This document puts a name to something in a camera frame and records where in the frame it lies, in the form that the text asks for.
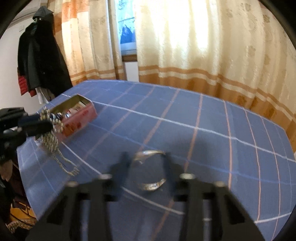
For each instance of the left cream orange curtain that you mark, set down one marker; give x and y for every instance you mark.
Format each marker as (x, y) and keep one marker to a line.
(87, 34)

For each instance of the window with wooden sill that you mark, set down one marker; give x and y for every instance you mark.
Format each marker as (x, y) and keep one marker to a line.
(126, 30)

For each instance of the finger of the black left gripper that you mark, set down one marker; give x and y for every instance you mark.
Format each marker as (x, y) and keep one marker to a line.
(31, 125)

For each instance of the right cream orange curtain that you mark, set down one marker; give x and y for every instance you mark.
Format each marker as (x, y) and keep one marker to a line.
(234, 50)

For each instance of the dark coats on rack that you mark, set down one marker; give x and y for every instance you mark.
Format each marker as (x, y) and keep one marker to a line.
(42, 70)

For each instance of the pink metal tin box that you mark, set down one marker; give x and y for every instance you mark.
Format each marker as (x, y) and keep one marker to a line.
(65, 124)

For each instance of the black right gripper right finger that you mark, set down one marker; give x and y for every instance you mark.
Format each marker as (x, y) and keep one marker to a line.
(229, 220)

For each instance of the person's hand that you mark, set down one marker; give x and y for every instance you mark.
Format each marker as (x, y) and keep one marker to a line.
(6, 170)

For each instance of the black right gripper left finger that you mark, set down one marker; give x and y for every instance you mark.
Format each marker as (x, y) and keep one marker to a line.
(63, 219)

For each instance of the cream orange curtain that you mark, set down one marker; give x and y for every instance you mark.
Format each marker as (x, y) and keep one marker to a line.
(234, 50)
(87, 34)

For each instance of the blue checked tablecloth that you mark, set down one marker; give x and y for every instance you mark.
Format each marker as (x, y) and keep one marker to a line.
(213, 139)

